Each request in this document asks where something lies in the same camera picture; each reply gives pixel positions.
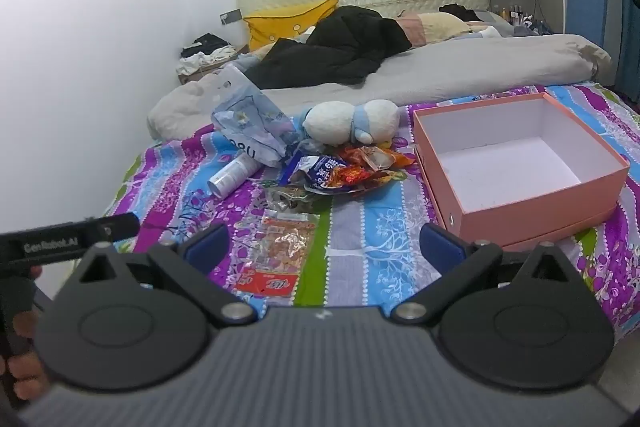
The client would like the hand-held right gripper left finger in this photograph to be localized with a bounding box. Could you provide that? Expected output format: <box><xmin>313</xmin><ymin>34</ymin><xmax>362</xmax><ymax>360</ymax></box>
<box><xmin>52</xmin><ymin>223</ymin><xmax>258</xmax><ymax>329</ymax></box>

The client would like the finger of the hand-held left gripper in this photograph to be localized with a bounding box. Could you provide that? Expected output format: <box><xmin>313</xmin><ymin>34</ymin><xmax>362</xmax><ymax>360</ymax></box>
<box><xmin>79</xmin><ymin>213</ymin><xmax>142</xmax><ymax>242</ymax></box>

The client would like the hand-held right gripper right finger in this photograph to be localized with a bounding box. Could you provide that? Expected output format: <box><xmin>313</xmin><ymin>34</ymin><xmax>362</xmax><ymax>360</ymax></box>
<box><xmin>390</xmin><ymin>222</ymin><xmax>588</xmax><ymax>326</ymax></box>

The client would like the clear red label snack packet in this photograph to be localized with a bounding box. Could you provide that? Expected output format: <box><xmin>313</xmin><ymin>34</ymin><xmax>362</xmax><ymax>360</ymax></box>
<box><xmin>232</xmin><ymin>212</ymin><xmax>321</xmax><ymax>295</ymax></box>

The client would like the silver clear snack packet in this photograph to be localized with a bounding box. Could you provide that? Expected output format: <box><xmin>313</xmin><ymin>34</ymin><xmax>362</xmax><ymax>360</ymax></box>
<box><xmin>262</xmin><ymin>184</ymin><xmax>323</xmax><ymax>214</ymax></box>

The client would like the pink cardboard box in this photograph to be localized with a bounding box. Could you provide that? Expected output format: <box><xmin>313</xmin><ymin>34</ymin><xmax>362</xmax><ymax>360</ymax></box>
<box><xmin>412</xmin><ymin>92</ymin><xmax>632</xmax><ymax>253</ymax></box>

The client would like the red brown snack packet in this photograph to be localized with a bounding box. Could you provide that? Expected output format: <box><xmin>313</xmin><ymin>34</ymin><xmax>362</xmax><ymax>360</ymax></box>
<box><xmin>325</xmin><ymin>164</ymin><xmax>393</xmax><ymax>194</ymax></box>

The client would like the dark red snack packet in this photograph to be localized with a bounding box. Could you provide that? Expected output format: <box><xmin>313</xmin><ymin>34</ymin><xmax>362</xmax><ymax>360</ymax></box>
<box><xmin>334</xmin><ymin>145</ymin><xmax>366</xmax><ymax>164</ymax></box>

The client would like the blue and white snack packet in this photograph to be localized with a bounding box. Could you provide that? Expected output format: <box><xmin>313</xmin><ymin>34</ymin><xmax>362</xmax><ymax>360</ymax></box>
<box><xmin>287</xmin><ymin>154</ymin><xmax>346</xmax><ymax>194</ymax></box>

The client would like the person's left hand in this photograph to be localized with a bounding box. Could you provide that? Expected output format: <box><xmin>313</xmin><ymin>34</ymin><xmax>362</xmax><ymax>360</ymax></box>
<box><xmin>2</xmin><ymin>264</ymin><xmax>49</xmax><ymax>402</ymax></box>

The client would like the purple floral bed sheet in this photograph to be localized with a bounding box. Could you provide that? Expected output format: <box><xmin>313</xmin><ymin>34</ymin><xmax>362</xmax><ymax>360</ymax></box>
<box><xmin>102</xmin><ymin>84</ymin><xmax>640</xmax><ymax>343</ymax></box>

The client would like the white tube bottle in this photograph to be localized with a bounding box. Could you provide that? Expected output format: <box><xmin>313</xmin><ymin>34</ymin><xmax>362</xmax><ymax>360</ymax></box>
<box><xmin>207</xmin><ymin>154</ymin><xmax>261</xmax><ymax>198</ymax></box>

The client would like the light blue printed plastic bag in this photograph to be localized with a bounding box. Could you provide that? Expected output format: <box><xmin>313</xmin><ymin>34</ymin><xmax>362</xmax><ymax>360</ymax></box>
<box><xmin>210</xmin><ymin>64</ymin><xmax>301</xmax><ymax>168</ymax></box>

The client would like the wooden nightstand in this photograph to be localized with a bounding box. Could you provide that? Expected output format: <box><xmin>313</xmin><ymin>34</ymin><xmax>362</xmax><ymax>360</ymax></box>
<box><xmin>177</xmin><ymin>44</ymin><xmax>251</xmax><ymax>85</ymax></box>

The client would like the white and blue plush toy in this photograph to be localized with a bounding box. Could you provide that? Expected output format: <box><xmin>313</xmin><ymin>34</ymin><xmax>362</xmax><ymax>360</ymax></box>
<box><xmin>295</xmin><ymin>99</ymin><xmax>402</xmax><ymax>145</ymax></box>

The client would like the grey duvet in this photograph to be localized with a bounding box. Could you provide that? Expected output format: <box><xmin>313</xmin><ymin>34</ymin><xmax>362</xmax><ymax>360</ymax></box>
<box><xmin>147</xmin><ymin>33</ymin><xmax>613</xmax><ymax>140</ymax></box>

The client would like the light blue cloth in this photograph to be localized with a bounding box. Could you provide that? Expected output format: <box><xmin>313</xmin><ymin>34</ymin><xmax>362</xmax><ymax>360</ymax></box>
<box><xmin>232</xmin><ymin>47</ymin><xmax>281</xmax><ymax>74</ymax></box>

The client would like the pile of clothes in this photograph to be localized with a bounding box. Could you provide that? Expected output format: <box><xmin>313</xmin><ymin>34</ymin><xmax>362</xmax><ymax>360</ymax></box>
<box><xmin>176</xmin><ymin>33</ymin><xmax>238</xmax><ymax>75</ymax></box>

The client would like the pink pillow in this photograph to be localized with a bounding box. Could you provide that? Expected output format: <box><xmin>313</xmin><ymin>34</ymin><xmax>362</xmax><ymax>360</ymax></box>
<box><xmin>397</xmin><ymin>11</ymin><xmax>426</xmax><ymax>48</ymax></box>

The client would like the beige pillow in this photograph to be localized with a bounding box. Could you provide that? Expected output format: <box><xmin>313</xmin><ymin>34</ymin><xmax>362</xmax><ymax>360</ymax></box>
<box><xmin>417</xmin><ymin>12</ymin><xmax>473</xmax><ymax>42</ymax></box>

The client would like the black jacket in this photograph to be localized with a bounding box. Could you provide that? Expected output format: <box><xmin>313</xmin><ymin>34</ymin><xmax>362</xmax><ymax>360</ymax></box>
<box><xmin>245</xmin><ymin>5</ymin><xmax>413</xmax><ymax>90</ymax></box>

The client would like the black garment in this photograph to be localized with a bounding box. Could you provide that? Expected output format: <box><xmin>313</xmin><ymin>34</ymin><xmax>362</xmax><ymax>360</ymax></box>
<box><xmin>439</xmin><ymin>3</ymin><xmax>483</xmax><ymax>24</ymax></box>

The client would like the yellow pillow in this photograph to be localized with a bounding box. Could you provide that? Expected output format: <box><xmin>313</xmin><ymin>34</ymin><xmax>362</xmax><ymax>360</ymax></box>
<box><xmin>243</xmin><ymin>0</ymin><xmax>341</xmax><ymax>52</ymax></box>

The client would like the row of small bottles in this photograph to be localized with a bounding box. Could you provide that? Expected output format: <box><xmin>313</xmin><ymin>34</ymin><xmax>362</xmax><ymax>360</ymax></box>
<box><xmin>492</xmin><ymin>4</ymin><xmax>531</xmax><ymax>28</ymax></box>

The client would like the blue curtain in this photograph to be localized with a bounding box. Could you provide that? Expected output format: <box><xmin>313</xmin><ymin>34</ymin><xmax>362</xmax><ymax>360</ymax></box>
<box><xmin>612</xmin><ymin>0</ymin><xmax>640</xmax><ymax>108</ymax></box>

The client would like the blue board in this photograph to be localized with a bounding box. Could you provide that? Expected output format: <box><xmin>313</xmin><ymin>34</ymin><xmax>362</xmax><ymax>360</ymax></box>
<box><xmin>566</xmin><ymin>0</ymin><xmax>608</xmax><ymax>48</ymax></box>

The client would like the black cable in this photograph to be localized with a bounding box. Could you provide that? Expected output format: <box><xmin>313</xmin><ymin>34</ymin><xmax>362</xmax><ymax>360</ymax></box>
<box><xmin>530</xmin><ymin>0</ymin><xmax>551</xmax><ymax>32</ymax></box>

